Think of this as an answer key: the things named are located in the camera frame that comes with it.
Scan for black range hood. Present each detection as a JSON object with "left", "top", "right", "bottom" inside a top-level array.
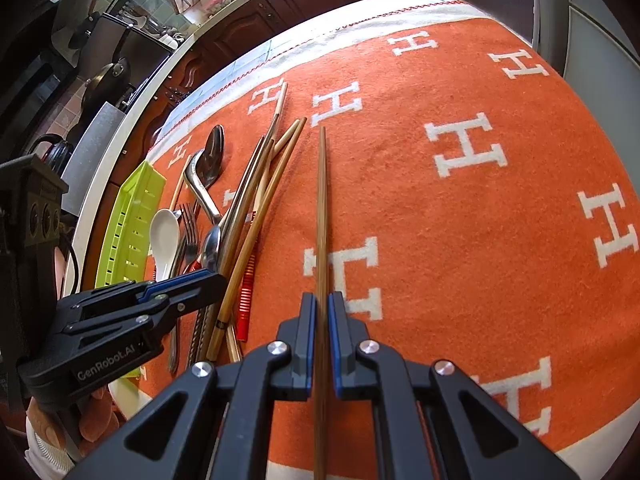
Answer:
[{"left": 0, "top": 0, "right": 63, "bottom": 133}]

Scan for black pressure cooker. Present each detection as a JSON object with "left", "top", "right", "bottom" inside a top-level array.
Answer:
[{"left": 27, "top": 133, "right": 75, "bottom": 173}]

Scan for dark brown wooden chopstick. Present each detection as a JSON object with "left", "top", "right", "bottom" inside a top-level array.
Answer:
[
  {"left": 313, "top": 126, "right": 325, "bottom": 480},
  {"left": 320, "top": 126, "right": 331, "bottom": 480}
]

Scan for bronze metal chopstick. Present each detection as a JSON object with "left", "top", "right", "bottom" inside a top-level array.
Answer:
[
  {"left": 188, "top": 135, "right": 267, "bottom": 367},
  {"left": 197, "top": 137, "right": 276, "bottom": 361}
]

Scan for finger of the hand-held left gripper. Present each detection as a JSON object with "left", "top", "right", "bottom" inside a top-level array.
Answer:
[
  {"left": 57, "top": 269, "right": 221, "bottom": 318},
  {"left": 62, "top": 273, "right": 229, "bottom": 346}
]

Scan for person's left hand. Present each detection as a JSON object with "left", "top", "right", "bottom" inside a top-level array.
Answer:
[{"left": 26, "top": 384, "right": 122, "bottom": 456}]

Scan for low steel splash guard panel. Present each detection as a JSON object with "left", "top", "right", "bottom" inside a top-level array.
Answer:
[{"left": 60, "top": 101, "right": 126, "bottom": 216}]

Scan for black wok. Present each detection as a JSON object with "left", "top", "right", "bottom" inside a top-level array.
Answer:
[{"left": 82, "top": 57, "right": 132, "bottom": 106}]

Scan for black frying pan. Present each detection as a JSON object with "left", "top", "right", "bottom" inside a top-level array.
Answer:
[{"left": 67, "top": 10, "right": 106, "bottom": 51}]

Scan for tall steel splash guard panel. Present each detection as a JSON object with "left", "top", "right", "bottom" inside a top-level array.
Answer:
[{"left": 100, "top": 14, "right": 175, "bottom": 92}]

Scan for person's left forearm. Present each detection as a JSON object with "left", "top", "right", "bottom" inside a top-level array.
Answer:
[{"left": 24, "top": 430, "right": 70, "bottom": 472}]

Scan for grey refrigerator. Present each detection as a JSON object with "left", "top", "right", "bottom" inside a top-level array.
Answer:
[{"left": 437, "top": 0, "right": 640, "bottom": 93}]

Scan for stainless steel spoon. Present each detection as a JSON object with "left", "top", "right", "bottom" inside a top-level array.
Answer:
[
  {"left": 204, "top": 125, "right": 227, "bottom": 183},
  {"left": 199, "top": 224, "right": 224, "bottom": 281}
]

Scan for white kitchen countertop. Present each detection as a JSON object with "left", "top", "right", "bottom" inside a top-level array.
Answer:
[{"left": 70, "top": 0, "right": 441, "bottom": 281}]

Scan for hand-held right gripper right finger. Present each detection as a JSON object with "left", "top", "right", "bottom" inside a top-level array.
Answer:
[{"left": 327, "top": 290, "right": 578, "bottom": 480}]

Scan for white ceramic spoon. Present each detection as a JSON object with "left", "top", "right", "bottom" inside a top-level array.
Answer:
[{"left": 149, "top": 208, "right": 181, "bottom": 282}]

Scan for green plastic utensil tray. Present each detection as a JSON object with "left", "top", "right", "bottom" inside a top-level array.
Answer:
[{"left": 95, "top": 160, "right": 167, "bottom": 289}]

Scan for light blue checked tablecloth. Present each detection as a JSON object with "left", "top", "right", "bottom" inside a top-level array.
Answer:
[{"left": 157, "top": 0, "right": 451, "bottom": 136}]

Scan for light bamboo chopstick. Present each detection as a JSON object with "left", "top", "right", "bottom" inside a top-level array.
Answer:
[
  {"left": 220, "top": 120, "right": 298, "bottom": 311},
  {"left": 206, "top": 117, "right": 307, "bottom": 362}
]

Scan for brown wooden kitchen cabinets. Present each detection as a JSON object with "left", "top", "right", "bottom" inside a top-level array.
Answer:
[{"left": 135, "top": 0, "right": 441, "bottom": 161}]

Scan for steel soup spoon bent handle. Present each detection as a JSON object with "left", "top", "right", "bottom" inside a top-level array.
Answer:
[{"left": 182, "top": 149, "right": 223, "bottom": 226}]

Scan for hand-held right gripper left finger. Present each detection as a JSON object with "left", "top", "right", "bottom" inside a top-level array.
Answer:
[{"left": 62, "top": 291, "right": 318, "bottom": 480}]

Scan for orange patterned blanket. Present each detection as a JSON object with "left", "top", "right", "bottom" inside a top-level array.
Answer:
[{"left": 107, "top": 0, "right": 640, "bottom": 480}]

